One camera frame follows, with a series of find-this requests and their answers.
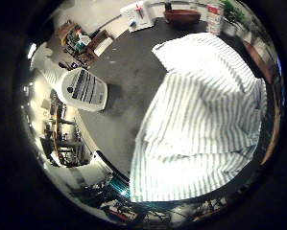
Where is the labelled white canister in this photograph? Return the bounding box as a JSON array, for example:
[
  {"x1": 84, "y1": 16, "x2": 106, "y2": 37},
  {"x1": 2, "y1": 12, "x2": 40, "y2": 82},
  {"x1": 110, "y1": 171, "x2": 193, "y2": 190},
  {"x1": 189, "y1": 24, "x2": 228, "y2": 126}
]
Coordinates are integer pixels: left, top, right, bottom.
[{"x1": 205, "y1": 4, "x2": 225, "y2": 36}]

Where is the striped white cloth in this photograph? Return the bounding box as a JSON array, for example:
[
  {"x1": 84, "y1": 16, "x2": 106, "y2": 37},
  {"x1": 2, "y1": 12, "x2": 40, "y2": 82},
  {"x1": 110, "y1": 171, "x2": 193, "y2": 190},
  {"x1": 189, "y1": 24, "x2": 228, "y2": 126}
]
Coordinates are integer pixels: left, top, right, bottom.
[{"x1": 129, "y1": 32, "x2": 269, "y2": 203}]

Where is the white spray bottle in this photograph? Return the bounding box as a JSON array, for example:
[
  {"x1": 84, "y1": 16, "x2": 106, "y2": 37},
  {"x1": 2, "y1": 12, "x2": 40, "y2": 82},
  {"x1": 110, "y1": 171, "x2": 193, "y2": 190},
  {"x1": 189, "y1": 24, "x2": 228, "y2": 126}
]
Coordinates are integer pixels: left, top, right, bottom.
[{"x1": 32, "y1": 47, "x2": 109, "y2": 113}]

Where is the cluttered wooden shelf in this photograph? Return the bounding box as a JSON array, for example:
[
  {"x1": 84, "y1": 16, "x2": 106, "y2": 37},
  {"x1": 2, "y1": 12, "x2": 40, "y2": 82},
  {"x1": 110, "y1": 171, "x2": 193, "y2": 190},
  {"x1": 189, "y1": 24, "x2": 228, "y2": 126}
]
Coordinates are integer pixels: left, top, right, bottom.
[{"x1": 54, "y1": 19, "x2": 114, "y2": 67}]

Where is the brown wooden bowl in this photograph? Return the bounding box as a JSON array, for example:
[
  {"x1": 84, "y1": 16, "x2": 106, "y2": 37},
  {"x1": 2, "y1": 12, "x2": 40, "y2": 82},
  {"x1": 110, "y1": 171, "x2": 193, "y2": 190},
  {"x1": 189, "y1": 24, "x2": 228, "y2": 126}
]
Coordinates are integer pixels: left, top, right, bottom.
[{"x1": 163, "y1": 9, "x2": 203, "y2": 25}]

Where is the bright green plant white pot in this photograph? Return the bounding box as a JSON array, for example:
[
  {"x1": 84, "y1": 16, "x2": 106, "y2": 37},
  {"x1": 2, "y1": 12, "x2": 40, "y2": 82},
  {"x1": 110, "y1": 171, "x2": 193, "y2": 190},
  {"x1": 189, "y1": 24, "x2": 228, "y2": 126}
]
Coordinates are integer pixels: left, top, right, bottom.
[{"x1": 219, "y1": 0, "x2": 247, "y2": 38}]

